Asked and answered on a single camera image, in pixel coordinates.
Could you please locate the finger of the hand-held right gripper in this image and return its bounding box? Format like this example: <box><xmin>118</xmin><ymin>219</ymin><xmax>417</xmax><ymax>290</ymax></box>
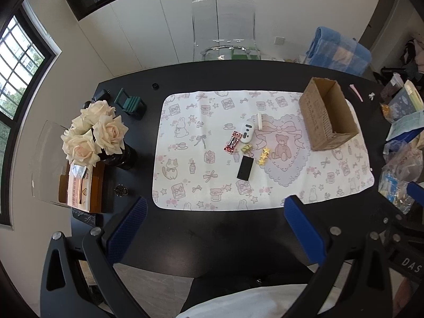
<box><xmin>407</xmin><ymin>182</ymin><xmax>424</xmax><ymax>207</ymax></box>
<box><xmin>381</xmin><ymin>205</ymin><xmax>424</xmax><ymax>242</ymax></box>

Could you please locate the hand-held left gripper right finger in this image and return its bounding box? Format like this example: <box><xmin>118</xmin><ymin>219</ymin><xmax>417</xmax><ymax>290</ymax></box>
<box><xmin>284</xmin><ymin>195</ymin><xmax>414</xmax><ymax>318</ymax></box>

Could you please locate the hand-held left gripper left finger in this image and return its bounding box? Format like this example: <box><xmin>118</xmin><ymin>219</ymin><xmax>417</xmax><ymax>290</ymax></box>
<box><xmin>40</xmin><ymin>196</ymin><xmax>148</xmax><ymax>318</ymax></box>

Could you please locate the red candy packet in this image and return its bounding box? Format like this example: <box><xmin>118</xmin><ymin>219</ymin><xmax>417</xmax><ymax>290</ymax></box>
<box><xmin>223</xmin><ymin>132</ymin><xmax>243</xmax><ymax>154</ymax></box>

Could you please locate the brown cardboard box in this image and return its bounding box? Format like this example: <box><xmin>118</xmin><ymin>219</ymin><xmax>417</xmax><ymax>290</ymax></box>
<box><xmin>299</xmin><ymin>77</ymin><xmax>360</xmax><ymax>152</ymax></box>

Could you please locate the black desktop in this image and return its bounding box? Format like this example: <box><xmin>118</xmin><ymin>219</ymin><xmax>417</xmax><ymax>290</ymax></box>
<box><xmin>68</xmin><ymin>60</ymin><xmax>424</xmax><ymax>279</ymax></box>

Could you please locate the clear plastic bag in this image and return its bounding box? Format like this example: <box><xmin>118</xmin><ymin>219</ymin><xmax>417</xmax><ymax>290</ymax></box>
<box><xmin>378</xmin><ymin>139</ymin><xmax>424</xmax><ymax>213</ymax></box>

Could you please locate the brown wooden box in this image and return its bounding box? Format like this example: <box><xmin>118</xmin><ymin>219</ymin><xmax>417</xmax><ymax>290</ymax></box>
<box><xmin>59</xmin><ymin>162</ymin><xmax>107</xmax><ymax>213</ymax></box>

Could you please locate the pink white carton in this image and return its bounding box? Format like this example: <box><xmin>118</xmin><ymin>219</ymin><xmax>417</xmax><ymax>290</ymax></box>
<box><xmin>66</xmin><ymin>164</ymin><xmax>91</xmax><ymax>211</ymax></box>

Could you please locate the light blue paper sheet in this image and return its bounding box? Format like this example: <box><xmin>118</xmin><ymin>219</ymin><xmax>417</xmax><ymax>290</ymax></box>
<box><xmin>386</xmin><ymin>109</ymin><xmax>424</xmax><ymax>141</ymax></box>

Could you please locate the black ribbed vase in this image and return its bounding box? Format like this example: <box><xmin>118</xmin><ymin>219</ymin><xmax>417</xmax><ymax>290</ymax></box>
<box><xmin>99</xmin><ymin>146</ymin><xmax>137</xmax><ymax>170</ymax></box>

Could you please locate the white printed table mat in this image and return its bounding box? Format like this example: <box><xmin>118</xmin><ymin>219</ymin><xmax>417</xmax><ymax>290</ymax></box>
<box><xmin>152</xmin><ymin>89</ymin><xmax>375</xmax><ymax>211</ymax></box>

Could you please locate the small black box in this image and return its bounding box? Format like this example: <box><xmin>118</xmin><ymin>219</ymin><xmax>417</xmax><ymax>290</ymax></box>
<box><xmin>237</xmin><ymin>155</ymin><xmax>255</xmax><ymax>181</ymax></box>

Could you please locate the blue patterned pouch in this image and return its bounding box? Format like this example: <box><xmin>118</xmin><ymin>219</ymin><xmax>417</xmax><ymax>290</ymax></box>
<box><xmin>387</xmin><ymin>89</ymin><xmax>419</xmax><ymax>121</ymax></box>

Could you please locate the person's white clothing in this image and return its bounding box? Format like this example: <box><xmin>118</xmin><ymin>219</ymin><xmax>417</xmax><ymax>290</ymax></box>
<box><xmin>179</xmin><ymin>283</ymin><xmax>310</xmax><ymax>318</ymax></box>

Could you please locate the cream rose bouquet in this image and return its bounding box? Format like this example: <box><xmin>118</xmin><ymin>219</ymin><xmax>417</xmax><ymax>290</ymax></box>
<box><xmin>61</xmin><ymin>101</ymin><xmax>129</xmax><ymax>166</ymax></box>

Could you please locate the clear acrylic chair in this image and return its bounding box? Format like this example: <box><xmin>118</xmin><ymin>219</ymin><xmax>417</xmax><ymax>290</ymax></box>
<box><xmin>191</xmin><ymin>0</ymin><xmax>262</xmax><ymax>62</ymax></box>
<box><xmin>31</xmin><ymin>120</ymin><xmax>77</xmax><ymax>206</ymax></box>

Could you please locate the white remote control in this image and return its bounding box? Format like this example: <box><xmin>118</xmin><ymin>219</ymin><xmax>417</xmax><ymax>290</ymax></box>
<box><xmin>239</xmin><ymin>121</ymin><xmax>256</xmax><ymax>142</ymax></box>

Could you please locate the green miniature chair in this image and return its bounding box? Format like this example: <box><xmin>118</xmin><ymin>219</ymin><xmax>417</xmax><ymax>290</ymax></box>
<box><xmin>114</xmin><ymin>88</ymin><xmax>147</xmax><ymax>120</ymax></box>

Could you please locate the dark clothes pile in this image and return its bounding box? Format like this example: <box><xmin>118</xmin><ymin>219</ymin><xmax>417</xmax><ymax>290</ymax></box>
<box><xmin>374</xmin><ymin>38</ymin><xmax>424</xmax><ymax>83</ymax></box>

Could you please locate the blue checked blanket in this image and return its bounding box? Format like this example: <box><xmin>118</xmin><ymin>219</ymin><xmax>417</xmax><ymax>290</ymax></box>
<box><xmin>305</xmin><ymin>26</ymin><xmax>372</xmax><ymax>75</ymax></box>

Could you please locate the black framed window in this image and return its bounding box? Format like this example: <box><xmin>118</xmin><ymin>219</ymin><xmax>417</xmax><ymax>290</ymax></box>
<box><xmin>0</xmin><ymin>2</ymin><xmax>62</xmax><ymax>229</ymax></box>

